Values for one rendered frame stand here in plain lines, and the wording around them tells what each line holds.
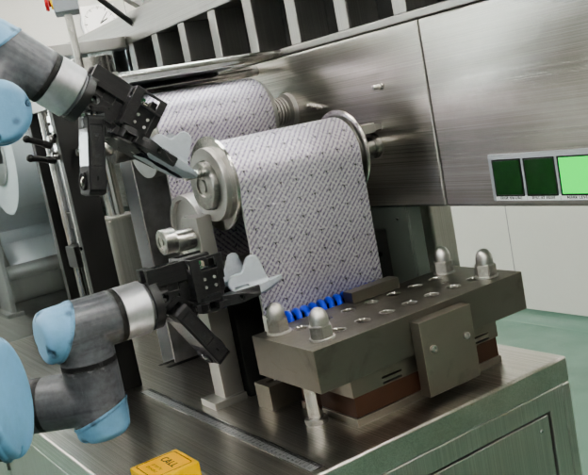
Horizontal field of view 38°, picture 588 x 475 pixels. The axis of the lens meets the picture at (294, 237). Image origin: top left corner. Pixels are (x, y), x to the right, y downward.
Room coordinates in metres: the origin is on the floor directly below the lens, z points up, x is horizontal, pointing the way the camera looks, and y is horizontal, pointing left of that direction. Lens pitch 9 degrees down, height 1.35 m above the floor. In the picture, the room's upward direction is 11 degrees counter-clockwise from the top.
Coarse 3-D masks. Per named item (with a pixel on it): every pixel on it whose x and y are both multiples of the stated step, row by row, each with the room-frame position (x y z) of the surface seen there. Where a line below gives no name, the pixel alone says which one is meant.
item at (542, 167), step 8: (528, 160) 1.19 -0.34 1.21; (536, 160) 1.18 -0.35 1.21; (544, 160) 1.16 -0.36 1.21; (528, 168) 1.19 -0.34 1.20; (536, 168) 1.18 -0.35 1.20; (544, 168) 1.17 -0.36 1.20; (552, 168) 1.15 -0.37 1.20; (528, 176) 1.19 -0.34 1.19; (536, 176) 1.18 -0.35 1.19; (544, 176) 1.17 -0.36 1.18; (552, 176) 1.16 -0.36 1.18; (528, 184) 1.19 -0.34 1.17; (536, 184) 1.18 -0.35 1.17; (544, 184) 1.17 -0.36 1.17; (552, 184) 1.16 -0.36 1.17; (536, 192) 1.18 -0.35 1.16; (544, 192) 1.17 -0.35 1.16; (552, 192) 1.16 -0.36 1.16
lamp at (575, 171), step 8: (560, 160) 1.14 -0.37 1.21; (568, 160) 1.13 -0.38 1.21; (576, 160) 1.12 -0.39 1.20; (584, 160) 1.11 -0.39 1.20; (560, 168) 1.14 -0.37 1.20; (568, 168) 1.13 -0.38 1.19; (576, 168) 1.12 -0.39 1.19; (584, 168) 1.11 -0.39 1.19; (568, 176) 1.13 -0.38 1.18; (576, 176) 1.12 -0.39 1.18; (584, 176) 1.11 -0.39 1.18; (568, 184) 1.13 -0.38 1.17; (576, 184) 1.12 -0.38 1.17; (584, 184) 1.11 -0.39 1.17; (568, 192) 1.14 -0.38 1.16; (576, 192) 1.13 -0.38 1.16; (584, 192) 1.11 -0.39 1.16
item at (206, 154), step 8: (200, 152) 1.31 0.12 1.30; (208, 152) 1.29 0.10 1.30; (216, 152) 1.29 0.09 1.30; (192, 160) 1.34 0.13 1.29; (200, 160) 1.31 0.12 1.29; (208, 160) 1.29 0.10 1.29; (216, 160) 1.27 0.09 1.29; (216, 168) 1.27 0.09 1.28; (224, 168) 1.27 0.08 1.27; (224, 176) 1.26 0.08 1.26; (224, 184) 1.26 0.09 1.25; (224, 192) 1.26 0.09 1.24; (232, 192) 1.26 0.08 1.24; (224, 200) 1.27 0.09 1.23; (232, 200) 1.27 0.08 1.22; (200, 208) 1.34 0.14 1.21; (216, 208) 1.31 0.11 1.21; (224, 208) 1.27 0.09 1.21; (240, 208) 1.29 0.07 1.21; (216, 216) 1.30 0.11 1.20; (224, 216) 1.28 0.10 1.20
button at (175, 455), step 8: (160, 456) 1.08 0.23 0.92; (168, 456) 1.07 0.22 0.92; (176, 456) 1.07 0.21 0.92; (184, 456) 1.06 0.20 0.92; (144, 464) 1.06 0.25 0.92; (152, 464) 1.06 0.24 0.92; (160, 464) 1.05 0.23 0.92; (168, 464) 1.05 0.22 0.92; (176, 464) 1.04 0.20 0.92; (184, 464) 1.04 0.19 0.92; (192, 464) 1.04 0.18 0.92; (136, 472) 1.04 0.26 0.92; (144, 472) 1.04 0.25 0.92; (152, 472) 1.03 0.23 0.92; (160, 472) 1.03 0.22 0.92; (168, 472) 1.02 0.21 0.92; (176, 472) 1.02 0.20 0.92; (184, 472) 1.03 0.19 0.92; (192, 472) 1.03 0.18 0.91; (200, 472) 1.04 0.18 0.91
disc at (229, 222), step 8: (200, 144) 1.33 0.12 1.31; (208, 144) 1.30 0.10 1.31; (216, 144) 1.28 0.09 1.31; (192, 152) 1.35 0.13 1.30; (224, 152) 1.26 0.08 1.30; (224, 160) 1.27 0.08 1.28; (232, 168) 1.25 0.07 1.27; (232, 176) 1.26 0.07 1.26; (232, 184) 1.26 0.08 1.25; (240, 200) 1.26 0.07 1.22; (232, 208) 1.27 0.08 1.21; (232, 216) 1.28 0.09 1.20; (216, 224) 1.33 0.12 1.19; (224, 224) 1.30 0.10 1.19; (232, 224) 1.28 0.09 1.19
